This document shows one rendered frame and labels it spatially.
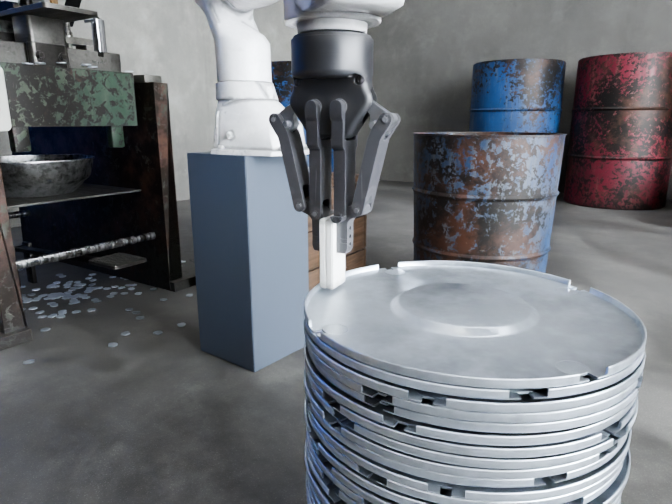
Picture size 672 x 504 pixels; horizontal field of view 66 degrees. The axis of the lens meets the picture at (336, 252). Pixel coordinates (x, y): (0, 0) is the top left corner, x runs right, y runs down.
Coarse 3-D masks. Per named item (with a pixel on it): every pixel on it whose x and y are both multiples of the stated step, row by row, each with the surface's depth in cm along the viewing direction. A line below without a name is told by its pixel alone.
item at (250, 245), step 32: (192, 160) 107; (224, 160) 101; (256, 160) 100; (192, 192) 110; (224, 192) 103; (256, 192) 101; (288, 192) 109; (192, 224) 112; (224, 224) 105; (256, 224) 103; (288, 224) 110; (224, 256) 107; (256, 256) 104; (288, 256) 112; (224, 288) 109; (256, 288) 105; (288, 288) 113; (224, 320) 111; (256, 320) 107; (288, 320) 115; (224, 352) 114; (256, 352) 108; (288, 352) 117
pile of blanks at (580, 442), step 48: (336, 384) 40; (384, 384) 36; (624, 384) 36; (336, 432) 41; (384, 432) 37; (432, 432) 35; (480, 432) 36; (528, 432) 34; (576, 432) 35; (624, 432) 39; (336, 480) 42; (384, 480) 39; (432, 480) 37; (480, 480) 35; (528, 480) 35; (576, 480) 37; (624, 480) 40
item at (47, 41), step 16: (0, 16) 130; (16, 16) 129; (32, 16) 128; (48, 16) 129; (64, 16) 129; (80, 16) 129; (96, 16) 129; (16, 32) 130; (32, 32) 128; (48, 32) 131; (64, 32) 135; (32, 48) 129; (48, 48) 132; (64, 48) 135; (48, 64) 133; (64, 64) 136
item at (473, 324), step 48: (336, 288) 53; (384, 288) 53; (432, 288) 51; (480, 288) 51; (528, 288) 53; (576, 288) 53; (336, 336) 41; (384, 336) 41; (432, 336) 41; (480, 336) 41; (528, 336) 41; (576, 336) 41; (624, 336) 41; (480, 384) 33; (528, 384) 33
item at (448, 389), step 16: (336, 352) 39; (368, 368) 37; (624, 368) 37; (400, 384) 35; (416, 384) 35; (432, 384) 34; (448, 384) 35; (576, 384) 35; (592, 384) 34; (608, 384) 35
